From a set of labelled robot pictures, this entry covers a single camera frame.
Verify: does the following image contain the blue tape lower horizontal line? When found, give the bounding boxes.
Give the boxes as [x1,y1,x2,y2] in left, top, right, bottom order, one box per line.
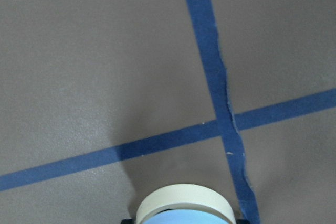
[1,89,335,191]

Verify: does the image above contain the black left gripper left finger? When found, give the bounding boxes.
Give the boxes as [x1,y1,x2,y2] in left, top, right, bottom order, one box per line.
[121,219,135,224]

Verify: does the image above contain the blue and cream call bell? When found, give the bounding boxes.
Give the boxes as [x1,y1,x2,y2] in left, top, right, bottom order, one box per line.
[135,184,236,223]

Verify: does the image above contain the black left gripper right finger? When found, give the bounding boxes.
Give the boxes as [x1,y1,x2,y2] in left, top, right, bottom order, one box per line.
[236,219,248,224]

